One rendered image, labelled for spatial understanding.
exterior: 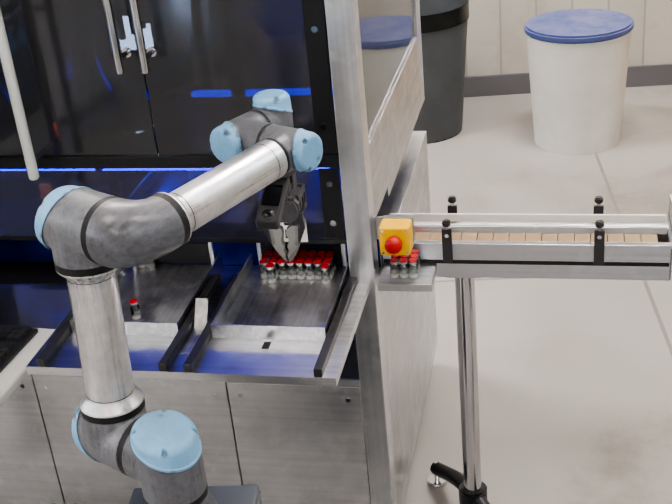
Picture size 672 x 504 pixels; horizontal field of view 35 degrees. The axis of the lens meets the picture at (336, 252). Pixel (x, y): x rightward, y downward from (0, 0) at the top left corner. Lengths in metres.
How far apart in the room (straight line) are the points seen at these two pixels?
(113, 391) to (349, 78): 0.87
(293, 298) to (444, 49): 3.20
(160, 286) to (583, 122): 3.20
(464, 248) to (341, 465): 0.69
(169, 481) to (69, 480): 1.32
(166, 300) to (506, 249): 0.82
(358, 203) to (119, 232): 0.87
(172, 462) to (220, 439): 1.05
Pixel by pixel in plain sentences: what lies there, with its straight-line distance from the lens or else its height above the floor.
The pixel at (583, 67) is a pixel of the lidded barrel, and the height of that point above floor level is 0.46.
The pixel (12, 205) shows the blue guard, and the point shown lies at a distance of 2.78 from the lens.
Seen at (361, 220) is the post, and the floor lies 1.05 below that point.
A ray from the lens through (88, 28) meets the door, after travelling 2.52.
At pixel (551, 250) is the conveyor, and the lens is 2.60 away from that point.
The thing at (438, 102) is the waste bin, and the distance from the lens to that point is 5.65.
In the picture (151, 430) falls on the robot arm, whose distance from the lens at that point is 1.92.
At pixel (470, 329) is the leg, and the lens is 2.77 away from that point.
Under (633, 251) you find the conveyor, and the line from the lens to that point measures 2.60.
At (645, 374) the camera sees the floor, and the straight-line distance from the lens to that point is 3.82.
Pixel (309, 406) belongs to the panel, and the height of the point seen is 0.51.
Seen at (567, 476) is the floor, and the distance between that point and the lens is 3.36.
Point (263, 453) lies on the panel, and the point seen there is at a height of 0.35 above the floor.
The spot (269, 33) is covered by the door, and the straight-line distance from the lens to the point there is 2.38.
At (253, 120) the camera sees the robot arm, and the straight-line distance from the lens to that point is 2.05.
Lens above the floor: 2.12
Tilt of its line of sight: 27 degrees down
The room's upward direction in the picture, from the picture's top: 6 degrees counter-clockwise
